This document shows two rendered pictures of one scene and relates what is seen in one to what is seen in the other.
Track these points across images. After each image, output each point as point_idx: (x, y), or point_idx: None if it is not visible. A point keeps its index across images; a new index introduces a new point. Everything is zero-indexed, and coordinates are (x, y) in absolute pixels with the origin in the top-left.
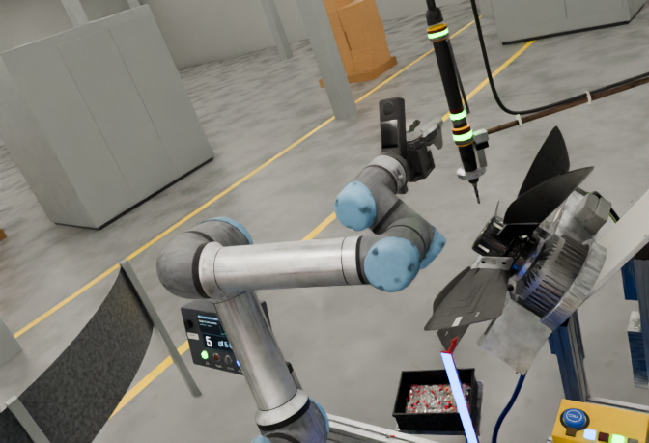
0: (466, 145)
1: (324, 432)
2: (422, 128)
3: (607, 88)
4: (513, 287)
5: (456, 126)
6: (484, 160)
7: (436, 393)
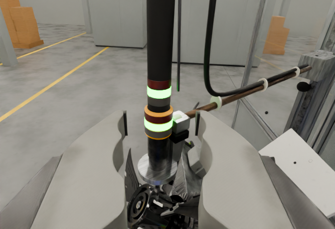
0: (166, 137)
1: None
2: (226, 209)
3: (274, 78)
4: None
5: (156, 110)
6: (178, 154)
7: None
